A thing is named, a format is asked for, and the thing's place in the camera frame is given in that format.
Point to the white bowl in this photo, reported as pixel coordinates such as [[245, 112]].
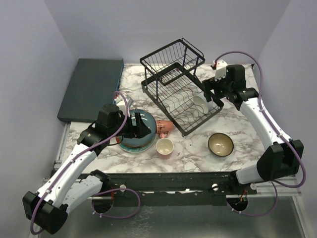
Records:
[[202, 104]]

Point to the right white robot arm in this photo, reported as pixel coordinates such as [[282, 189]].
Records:
[[282, 154]]

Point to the teal patterned bottom plate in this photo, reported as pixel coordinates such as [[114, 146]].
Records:
[[133, 149]]

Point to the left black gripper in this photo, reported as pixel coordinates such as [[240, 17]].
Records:
[[140, 130]]

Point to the plain pink mug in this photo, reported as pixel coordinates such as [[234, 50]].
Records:
[[164, 148]]

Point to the black mounting rail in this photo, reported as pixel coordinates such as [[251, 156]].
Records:
[[177, 189]]

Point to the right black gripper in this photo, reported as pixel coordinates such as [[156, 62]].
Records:
[[210, 84]]

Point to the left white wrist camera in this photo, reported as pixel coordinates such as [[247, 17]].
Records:
[[121, 104]]

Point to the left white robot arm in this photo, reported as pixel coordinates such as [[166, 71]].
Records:
[[48, 208]]

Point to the dark grey flat box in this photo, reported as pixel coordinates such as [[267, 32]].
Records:
[[92, 84]]

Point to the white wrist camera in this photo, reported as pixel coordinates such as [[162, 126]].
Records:
[[220, 68], [121, 104]]

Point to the dark bowl beige inside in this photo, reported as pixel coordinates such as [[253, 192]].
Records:
[[220, 144]]

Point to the blue glazed floral plate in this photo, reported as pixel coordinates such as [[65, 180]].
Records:
[[148, 120]]

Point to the black wire dish rack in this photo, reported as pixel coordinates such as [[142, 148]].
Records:
[[171, 83]]

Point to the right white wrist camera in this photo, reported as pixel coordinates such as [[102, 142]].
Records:
[[220, 68]]

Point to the printed salmon coffee mug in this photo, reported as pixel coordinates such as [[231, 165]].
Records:
[[164, 128]]

